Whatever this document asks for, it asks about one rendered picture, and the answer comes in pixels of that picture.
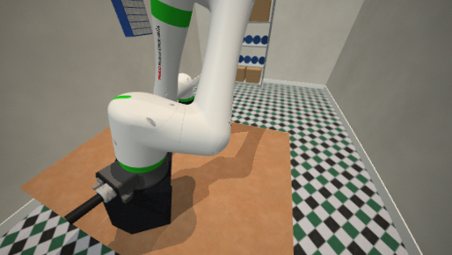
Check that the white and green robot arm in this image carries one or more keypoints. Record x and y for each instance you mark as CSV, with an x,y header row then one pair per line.
x,y
144,124

